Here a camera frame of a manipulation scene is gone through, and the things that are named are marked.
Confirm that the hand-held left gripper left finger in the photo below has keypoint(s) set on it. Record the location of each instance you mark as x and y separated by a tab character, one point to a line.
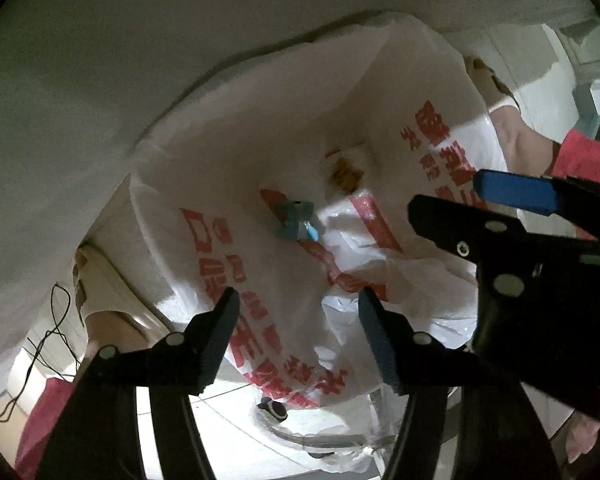
215	345

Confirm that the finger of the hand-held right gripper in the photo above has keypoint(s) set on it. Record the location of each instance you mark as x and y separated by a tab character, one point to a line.
450	227
515	192

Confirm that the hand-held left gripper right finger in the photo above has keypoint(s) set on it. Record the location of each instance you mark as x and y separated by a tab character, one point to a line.
377	345

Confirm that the white red-print plastic bag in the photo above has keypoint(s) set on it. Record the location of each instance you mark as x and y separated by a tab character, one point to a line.
240	150

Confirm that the person's right hand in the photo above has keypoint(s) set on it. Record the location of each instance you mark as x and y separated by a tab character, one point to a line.
585	435

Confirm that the person's right leg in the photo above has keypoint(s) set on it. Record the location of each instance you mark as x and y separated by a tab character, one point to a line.
525	137

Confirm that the person's leg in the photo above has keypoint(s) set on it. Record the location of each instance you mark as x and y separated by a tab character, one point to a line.
55	420
525	137

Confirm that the small black white object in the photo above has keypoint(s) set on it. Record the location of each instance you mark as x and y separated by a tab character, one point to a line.
275	410

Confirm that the beige right slipper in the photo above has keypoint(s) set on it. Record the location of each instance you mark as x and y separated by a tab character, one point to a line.
487	77

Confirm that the beige slipper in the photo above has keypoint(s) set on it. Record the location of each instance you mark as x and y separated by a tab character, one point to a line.
487	77
82	270

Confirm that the yellow snack wrapper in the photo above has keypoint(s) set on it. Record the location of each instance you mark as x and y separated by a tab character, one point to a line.
344	172

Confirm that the blue wrapper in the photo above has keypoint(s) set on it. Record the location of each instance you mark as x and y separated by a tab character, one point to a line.
295	220

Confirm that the beige left slipper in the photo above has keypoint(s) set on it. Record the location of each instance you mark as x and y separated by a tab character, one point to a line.
82	270

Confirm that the person's left leg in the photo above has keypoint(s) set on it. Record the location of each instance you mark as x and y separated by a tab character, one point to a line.
55	420

